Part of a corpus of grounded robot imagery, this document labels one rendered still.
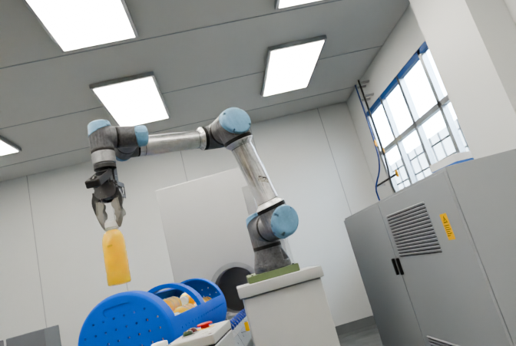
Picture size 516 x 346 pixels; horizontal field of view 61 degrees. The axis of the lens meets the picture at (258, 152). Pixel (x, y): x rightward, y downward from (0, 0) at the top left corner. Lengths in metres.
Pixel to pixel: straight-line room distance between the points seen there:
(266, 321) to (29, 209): 5.91
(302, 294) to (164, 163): 5.36
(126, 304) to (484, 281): 1.76
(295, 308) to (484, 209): 1.26
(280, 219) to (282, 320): 0.36
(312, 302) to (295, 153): 5.32
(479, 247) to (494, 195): 0.29
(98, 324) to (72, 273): 5.53
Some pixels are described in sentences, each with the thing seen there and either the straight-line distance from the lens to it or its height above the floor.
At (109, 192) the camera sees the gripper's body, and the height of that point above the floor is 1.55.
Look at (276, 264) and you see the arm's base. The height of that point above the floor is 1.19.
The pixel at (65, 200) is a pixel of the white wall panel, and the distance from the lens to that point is 7.09.
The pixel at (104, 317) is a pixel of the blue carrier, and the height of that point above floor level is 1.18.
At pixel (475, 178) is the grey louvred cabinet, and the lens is 2.56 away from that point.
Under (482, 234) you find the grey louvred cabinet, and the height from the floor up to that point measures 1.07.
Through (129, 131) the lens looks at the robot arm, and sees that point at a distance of 1.54.
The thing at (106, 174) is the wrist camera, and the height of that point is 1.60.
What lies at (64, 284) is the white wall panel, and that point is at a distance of 6.96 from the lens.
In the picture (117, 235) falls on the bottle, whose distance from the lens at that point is 1.42.
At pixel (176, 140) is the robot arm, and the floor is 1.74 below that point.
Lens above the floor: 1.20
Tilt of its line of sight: 15 degrees up
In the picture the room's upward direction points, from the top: 15 degrees counter-clockwise
